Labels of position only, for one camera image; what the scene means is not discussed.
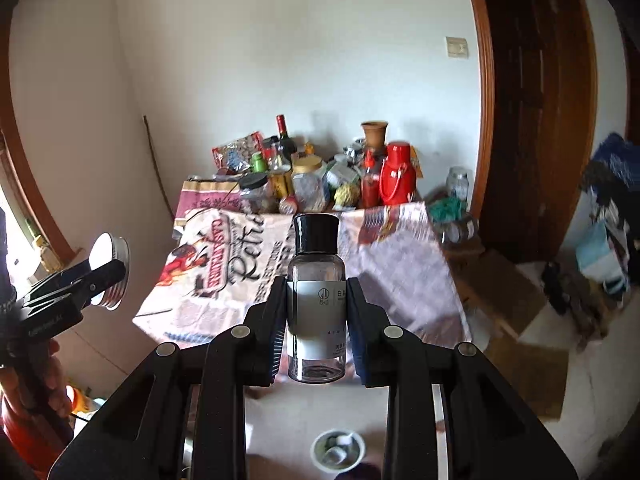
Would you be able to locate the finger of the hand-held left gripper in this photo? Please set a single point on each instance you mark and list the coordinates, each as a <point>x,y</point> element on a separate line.
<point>100,272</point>

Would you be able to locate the beige light switch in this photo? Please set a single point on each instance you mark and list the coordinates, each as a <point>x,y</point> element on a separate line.
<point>457,47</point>

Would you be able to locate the red-capped yellow jar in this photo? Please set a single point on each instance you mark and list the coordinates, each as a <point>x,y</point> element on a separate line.
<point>80,398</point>

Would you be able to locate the round metal tin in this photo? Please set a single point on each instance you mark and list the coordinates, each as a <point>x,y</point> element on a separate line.
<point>107,252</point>

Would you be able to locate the clear bottle with black cap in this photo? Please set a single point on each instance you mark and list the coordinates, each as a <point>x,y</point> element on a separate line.
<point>315,310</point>

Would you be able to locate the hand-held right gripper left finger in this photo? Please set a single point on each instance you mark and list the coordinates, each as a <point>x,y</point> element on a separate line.
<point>267,340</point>

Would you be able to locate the small red white jar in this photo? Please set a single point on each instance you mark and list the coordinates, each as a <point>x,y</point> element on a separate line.
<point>288,205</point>

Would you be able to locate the green-capped bottle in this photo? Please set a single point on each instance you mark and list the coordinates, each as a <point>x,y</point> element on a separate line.
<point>257,162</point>

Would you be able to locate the red snack bag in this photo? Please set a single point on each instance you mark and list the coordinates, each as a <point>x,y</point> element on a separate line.
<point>235,152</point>

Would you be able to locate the gold-lidded plastic jar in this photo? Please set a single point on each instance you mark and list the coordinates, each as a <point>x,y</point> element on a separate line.
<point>309,185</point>

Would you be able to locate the white bowl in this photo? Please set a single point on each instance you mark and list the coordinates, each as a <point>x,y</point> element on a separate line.
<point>316,447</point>

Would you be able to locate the wooden stool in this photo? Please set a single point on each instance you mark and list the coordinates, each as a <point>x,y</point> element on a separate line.
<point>465,256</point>

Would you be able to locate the blue patterned cloth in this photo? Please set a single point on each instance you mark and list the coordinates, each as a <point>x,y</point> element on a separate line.
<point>617,157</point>

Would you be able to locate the pink beige woven sack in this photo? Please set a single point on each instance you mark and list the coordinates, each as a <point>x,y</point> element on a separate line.
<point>205,195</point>

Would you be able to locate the dark wooden door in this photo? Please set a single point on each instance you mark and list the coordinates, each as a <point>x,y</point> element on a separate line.
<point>540,110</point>

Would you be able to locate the small lying glass jar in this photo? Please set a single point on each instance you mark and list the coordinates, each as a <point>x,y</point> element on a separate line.
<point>462,232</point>

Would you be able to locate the printed newspaper tablecloth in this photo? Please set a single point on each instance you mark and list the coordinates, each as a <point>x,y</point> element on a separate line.
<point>225,270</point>

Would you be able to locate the clear bottle with yellow label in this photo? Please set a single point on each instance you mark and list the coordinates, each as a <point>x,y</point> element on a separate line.
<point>281,180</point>

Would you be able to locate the red sauce bottle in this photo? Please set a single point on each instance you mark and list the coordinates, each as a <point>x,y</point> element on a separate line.
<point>371,187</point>

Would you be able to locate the black-lidded plastic jar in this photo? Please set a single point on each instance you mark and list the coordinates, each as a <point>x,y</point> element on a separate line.
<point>255,195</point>

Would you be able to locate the clear glass jar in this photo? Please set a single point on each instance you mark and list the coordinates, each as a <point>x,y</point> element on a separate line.
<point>457,182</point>

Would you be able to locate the flat brown cardboard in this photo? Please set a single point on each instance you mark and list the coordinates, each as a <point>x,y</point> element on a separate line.
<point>530,360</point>

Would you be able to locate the yellow oil bottle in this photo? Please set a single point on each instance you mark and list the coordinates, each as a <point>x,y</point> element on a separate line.
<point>50,256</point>

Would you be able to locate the dark wine bottle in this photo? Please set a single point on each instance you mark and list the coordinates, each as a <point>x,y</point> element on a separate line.
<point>283,132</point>

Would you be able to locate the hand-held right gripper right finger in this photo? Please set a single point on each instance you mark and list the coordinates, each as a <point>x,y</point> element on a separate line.
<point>362,345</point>

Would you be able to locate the brown window frame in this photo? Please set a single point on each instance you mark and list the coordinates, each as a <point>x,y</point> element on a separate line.
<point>30,195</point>

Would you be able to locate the brown ceramic vase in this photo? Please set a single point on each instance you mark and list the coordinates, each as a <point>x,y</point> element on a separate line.
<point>375,135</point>

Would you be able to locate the red thermos flask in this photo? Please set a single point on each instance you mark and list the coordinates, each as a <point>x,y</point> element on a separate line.
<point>397,175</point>

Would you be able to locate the light blue plastic bag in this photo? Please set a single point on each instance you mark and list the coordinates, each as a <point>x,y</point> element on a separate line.
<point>595,250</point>

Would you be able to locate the silver foil bag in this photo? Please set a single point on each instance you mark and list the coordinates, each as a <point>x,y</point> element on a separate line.
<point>354,151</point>

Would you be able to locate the green net cloth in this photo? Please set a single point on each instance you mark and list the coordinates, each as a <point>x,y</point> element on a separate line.
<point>445,208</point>

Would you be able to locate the person's left hand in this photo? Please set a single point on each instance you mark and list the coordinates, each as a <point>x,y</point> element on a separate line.
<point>57,385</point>

